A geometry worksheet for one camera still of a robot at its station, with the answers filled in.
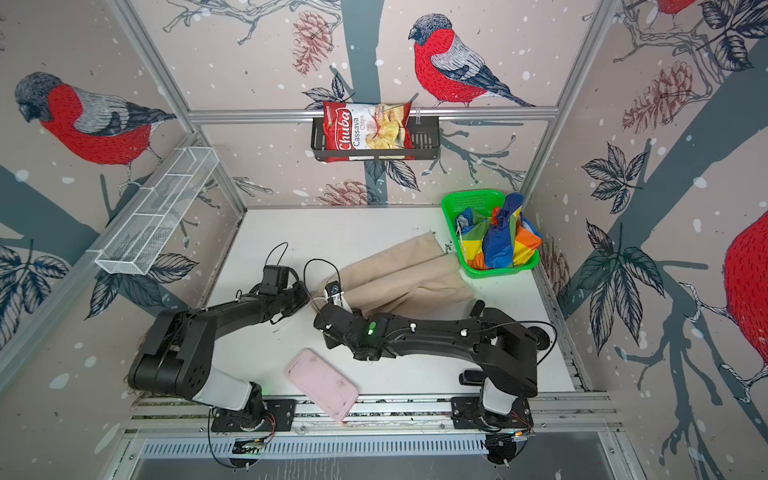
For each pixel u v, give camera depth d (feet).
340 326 1.85
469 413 2.40
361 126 2.88
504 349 1.41
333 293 2.21
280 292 2.49
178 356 1.47
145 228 2.44
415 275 3.19
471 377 2.54
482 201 3.86
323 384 2.50
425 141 3.11
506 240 3.10
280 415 2.40
